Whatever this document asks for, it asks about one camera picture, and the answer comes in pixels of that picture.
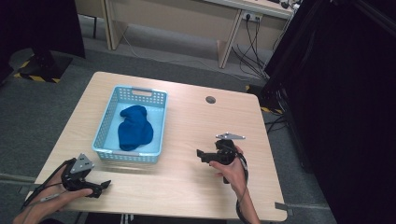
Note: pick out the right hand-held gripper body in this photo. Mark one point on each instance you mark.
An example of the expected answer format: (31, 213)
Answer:
(225, 152)

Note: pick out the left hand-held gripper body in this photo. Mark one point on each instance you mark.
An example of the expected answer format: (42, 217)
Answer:
(74, 180)

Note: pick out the light blue perforated plastic basket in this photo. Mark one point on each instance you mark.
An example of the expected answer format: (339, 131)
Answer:
(107, 124)

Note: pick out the blue cloth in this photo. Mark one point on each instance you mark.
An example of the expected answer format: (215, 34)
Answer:
(135, 129)

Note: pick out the person's left hand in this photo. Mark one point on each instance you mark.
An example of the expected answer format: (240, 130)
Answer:
(59, 197)

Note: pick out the person's right hand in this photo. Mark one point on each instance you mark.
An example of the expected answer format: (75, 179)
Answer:
(236, 175)

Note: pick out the grey round table grommet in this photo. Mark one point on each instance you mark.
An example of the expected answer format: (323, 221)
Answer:
(210, 100)

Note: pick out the yellow black striped floor tape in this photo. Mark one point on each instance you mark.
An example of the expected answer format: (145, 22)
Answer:
(271, 109)

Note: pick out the person's dark clothing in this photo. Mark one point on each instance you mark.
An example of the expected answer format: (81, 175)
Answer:
(171, 221)

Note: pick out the black stand base striped tape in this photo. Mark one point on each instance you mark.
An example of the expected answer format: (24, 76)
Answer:
(43, 67)

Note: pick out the large black curtain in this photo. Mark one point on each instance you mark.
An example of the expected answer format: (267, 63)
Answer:
(342, 109)

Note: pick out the beige wooden desk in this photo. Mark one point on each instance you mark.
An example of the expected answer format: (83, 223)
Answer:
(186, 21)

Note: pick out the white power strip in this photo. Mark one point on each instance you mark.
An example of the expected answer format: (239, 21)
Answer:
(251, 16)

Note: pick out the small black curtain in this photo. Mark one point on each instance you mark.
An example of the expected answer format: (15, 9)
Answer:
(37, 25)

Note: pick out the grey metal table bracket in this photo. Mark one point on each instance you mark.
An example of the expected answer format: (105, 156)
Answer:
(284, 207)

